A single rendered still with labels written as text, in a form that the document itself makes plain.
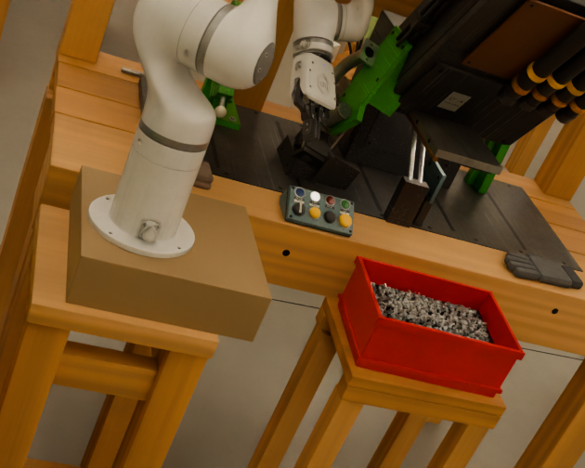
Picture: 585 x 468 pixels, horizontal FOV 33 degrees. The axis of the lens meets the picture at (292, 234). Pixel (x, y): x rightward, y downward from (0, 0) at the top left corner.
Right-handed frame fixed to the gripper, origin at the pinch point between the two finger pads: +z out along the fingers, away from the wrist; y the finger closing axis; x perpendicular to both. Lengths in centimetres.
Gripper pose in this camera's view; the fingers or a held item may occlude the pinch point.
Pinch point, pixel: (311, 131)
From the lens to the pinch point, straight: 202.8
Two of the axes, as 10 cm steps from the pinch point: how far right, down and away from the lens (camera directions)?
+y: 6.1, 2.0, 7.7
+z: -0.2, 9.7, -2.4
